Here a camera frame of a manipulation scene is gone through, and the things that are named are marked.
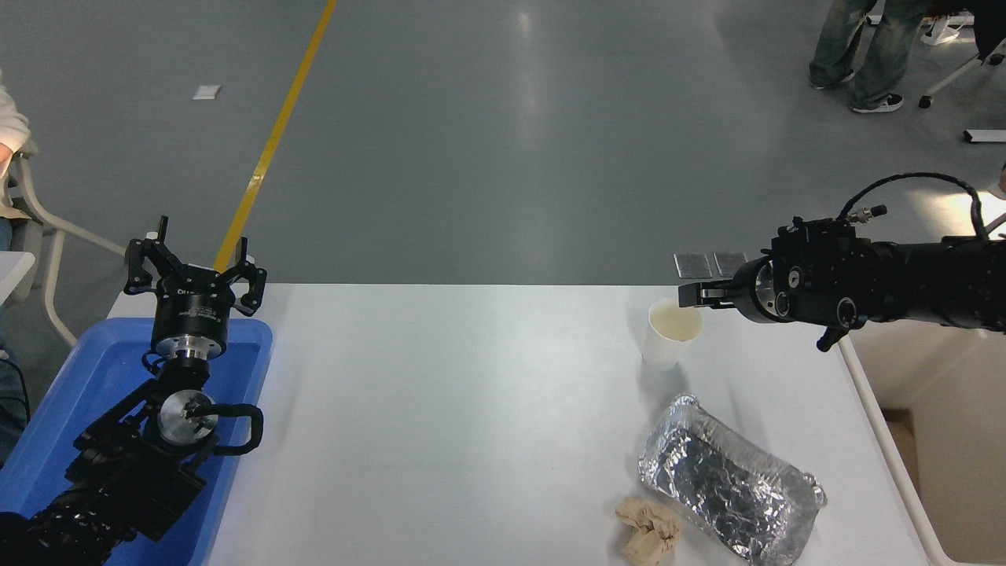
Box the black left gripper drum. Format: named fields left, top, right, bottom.
left=150, top=270, right=237, bottom=351

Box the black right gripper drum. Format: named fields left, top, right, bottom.
left=730, top=257, right=769, bottom=324

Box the white paper cup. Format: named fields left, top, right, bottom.
left=642, top=298, right=704, bottom=372

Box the blue plastic tray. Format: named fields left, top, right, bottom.
left=0, top=317, right=274, bottom=566

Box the white flat panel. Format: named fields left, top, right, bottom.
left=0, top=252, right=37, bottom=305

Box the yellow floor tape line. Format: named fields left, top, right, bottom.
left=214, top=0, right=339, bottom=274

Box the crumpled foil tray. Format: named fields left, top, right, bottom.
left=638, top=395, right=828, bottom=566

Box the seated person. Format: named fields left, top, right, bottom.
left=0, top=67, right=32, bottom=466

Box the crumpled tan paper ball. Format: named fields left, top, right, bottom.
left=615, top=497, right=681, bottom=566

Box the large pale bin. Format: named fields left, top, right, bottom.
left=835, top=318, right=1006, bottom=566

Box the standing person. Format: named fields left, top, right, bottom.
left=810, top=0, right=933, bottom=114

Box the white office chair base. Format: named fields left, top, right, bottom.
left=865, top=12, right=976, bottom=46

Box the office chair with white base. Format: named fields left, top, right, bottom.
left=918, top=0, right=1006, bottom=109

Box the white chair frame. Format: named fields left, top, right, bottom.
left=6, top=141, right=127, bottom=347

